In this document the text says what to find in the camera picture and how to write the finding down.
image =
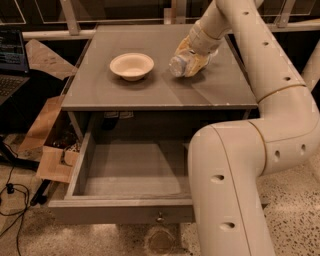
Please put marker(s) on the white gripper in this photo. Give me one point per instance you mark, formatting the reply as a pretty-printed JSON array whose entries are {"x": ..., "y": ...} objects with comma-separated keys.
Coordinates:
[{"x": 202, "y": 40}]

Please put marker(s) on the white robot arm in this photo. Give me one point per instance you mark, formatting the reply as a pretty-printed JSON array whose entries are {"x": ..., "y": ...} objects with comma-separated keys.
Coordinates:
[{"x": 225, "y": 159}]

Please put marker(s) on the black stand base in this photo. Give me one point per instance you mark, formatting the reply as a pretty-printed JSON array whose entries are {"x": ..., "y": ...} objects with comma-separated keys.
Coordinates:
[{"x": 8, "y": 157}]

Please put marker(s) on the grey wooden cabinet table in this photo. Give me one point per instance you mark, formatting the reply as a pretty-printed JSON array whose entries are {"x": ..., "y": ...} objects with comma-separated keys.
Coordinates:
[{"x": 221, "y": 85}]

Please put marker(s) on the open brown cardboard box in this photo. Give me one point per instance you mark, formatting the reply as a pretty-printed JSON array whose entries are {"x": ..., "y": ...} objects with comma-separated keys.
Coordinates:
[{"x": 49, "y": 131}]

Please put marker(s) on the open black laptop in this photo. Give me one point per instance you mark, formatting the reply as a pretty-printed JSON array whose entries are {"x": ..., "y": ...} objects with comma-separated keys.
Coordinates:
[{"x": 14, "y": 67}]

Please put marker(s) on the white paper bowl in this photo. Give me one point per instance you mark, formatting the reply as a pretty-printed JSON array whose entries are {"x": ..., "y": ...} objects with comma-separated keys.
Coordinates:
[{"x": 131, "y": 66}]

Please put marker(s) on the small metal drawer knob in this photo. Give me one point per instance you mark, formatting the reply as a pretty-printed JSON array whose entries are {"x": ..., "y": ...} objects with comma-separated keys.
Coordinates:
[{"x": 160, "y": 218}]

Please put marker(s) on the open grey top drawer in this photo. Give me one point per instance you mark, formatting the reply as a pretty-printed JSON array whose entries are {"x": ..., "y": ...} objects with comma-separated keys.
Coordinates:
[{"x": 130, "y": 169}]

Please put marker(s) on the white metal railing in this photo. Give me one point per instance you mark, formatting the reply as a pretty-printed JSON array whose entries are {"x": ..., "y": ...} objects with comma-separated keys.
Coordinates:
[{"x": 76, "y": 16}]

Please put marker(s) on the clear plastic water bottle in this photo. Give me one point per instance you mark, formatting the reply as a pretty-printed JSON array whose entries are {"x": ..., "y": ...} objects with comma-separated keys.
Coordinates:
[{"x": 177, "y": 64}]

